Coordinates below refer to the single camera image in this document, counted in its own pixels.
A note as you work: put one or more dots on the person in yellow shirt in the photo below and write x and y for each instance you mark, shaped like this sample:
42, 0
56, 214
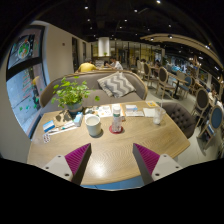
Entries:
87, 66

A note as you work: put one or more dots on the grey chevron cushion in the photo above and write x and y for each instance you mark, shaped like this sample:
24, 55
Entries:
116, 85

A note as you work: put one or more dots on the white ceramic mug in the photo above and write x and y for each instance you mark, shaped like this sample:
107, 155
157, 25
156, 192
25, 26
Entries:
93, 125

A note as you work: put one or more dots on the white paper napkin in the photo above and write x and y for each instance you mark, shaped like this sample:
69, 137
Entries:
149, 112

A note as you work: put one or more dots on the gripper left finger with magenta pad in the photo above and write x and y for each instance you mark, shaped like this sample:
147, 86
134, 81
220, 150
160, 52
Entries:
72, 166

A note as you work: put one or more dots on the small white blister pack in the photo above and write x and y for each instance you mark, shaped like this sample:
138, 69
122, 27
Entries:
46, 138

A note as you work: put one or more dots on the dark grey tufted armchair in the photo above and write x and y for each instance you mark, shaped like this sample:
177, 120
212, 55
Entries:
181, 117

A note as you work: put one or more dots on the person in white shirt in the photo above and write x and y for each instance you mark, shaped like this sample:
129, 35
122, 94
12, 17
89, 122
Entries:
115, 64

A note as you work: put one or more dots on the blue and white card box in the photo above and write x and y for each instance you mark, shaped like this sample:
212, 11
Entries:
48, 126

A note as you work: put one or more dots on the white menu booklet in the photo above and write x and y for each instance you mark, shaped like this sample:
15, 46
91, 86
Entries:
107, 110

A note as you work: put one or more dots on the green potted plant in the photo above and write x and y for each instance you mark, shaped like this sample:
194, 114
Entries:
70, 94

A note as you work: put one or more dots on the white cylindrical pillar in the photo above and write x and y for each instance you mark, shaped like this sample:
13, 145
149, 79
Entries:
103, 46

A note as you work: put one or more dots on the light blue tissue pack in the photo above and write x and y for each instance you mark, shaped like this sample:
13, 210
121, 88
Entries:
78, 119

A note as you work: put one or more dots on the white and blue leaflet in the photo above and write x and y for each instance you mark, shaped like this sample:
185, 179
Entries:
132, 110

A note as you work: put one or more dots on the blue backed dining chair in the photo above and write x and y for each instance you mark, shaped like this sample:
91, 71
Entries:
213, 124

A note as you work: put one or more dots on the clear plastic water bottle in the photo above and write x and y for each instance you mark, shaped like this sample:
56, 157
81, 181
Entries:
117, 119

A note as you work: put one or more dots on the grey upholstered sofa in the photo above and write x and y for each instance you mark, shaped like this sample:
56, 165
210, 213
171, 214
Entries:
99, 93

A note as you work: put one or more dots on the round red coaster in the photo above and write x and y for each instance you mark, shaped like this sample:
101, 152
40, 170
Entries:
110, 129

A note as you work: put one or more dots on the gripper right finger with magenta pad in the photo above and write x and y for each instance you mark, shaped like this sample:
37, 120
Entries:
153, 166

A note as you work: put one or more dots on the wooden dining chair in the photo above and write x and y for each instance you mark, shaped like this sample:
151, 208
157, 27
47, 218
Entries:
163, 82

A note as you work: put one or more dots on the yellow card on table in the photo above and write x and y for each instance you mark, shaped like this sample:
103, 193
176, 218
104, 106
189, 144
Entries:
151, 104

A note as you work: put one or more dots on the clear plastic cup with straw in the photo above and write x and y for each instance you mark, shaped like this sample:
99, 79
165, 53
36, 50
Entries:
159, 114

